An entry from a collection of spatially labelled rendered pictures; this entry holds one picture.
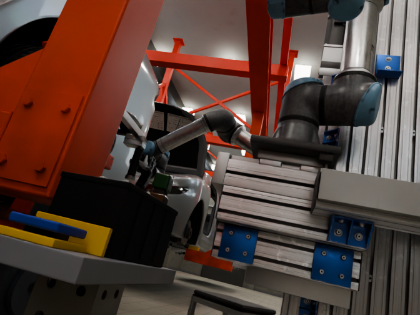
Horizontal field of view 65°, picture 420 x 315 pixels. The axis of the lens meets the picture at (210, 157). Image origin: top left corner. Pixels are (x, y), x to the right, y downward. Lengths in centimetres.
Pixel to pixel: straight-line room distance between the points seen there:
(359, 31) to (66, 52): 79
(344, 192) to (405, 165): 43
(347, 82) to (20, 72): 81
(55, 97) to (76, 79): 6
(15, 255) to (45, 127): 36
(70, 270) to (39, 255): 4
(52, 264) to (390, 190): 62
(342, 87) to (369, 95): 7
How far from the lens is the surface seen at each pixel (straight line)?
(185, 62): 520
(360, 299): 104
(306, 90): 99
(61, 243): 44
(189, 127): 162
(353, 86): 97
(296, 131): 92
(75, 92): 77
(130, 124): 144
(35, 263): 43
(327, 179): 75
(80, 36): 85
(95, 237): 50
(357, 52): 106
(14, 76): 90
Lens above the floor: 47
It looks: 18 degrees up
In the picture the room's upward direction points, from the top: 14 degrees clockwise
